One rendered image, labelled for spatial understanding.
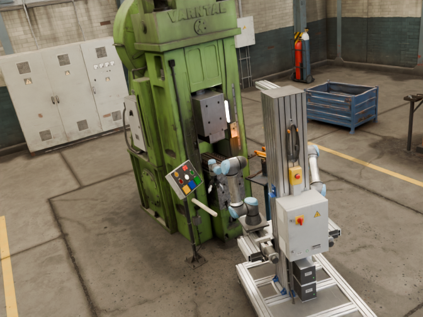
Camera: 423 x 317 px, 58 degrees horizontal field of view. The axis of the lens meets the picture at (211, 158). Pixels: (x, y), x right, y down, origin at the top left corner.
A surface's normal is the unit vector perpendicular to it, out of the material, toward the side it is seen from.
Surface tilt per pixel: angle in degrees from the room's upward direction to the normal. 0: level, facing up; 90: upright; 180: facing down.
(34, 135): 90
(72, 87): 90
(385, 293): 0
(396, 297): 0
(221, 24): 90
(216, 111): 90
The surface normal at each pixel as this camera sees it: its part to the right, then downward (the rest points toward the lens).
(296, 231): 0.26, 0.36
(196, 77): 0.56, 0.26
